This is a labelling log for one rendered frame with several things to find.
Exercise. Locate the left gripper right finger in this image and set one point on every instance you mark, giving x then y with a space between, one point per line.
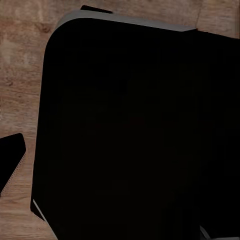
232 149

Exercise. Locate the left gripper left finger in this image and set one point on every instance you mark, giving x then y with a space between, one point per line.
12 149

